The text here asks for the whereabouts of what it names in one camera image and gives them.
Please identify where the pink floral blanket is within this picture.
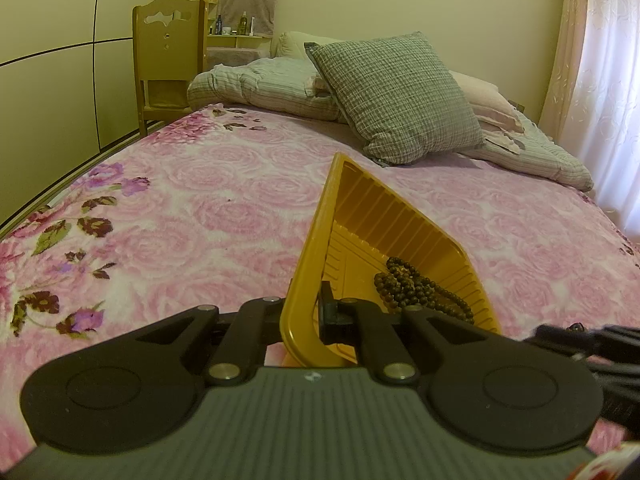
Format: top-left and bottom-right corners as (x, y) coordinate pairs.
(0, 102), (640, 466)

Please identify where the white pillow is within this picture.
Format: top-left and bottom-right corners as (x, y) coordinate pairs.
(271, 31), (346, 61)

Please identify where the red and white thing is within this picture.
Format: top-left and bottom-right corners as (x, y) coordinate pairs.
(567, 439), (640, 480)

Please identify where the wooden chair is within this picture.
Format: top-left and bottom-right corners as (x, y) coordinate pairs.
(132, 0), (208, 137)

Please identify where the white lace curtain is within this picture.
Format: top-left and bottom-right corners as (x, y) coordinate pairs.
(560, 0), (640, 256)

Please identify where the grey checked cushion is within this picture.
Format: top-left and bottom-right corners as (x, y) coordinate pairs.
(303, 31), (486, 167)

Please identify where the folded pink blanket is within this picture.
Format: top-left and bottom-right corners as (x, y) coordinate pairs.
(447, 70), (526, 155)

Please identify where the yellow plastic tray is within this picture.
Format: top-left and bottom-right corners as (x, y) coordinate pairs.
(280, 152), (502, 368)

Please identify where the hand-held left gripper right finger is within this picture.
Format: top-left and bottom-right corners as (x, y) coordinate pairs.
(317, 280), (507, 387)

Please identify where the cream wardrobe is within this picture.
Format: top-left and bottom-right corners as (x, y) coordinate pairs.
(0, 0), (192, 233)

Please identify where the pink curtain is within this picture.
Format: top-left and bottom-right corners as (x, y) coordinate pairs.
(537, 0), (601, 138)

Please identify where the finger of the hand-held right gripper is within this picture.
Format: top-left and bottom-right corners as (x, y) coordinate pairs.
(585, 359), (640, 426)
(521, 323), (640, 363)

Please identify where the grey striped quilt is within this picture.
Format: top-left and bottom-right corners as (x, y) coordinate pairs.
(187, 56), (594, 192)

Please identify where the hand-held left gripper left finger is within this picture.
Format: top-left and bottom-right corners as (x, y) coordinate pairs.
(135, 296), (287, 387)

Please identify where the wooden dresser shelf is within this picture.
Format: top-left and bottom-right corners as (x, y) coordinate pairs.
(205, 0), (275, 67)

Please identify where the brown bead necklace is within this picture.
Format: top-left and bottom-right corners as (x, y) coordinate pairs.
(374, 256), (475, 325)

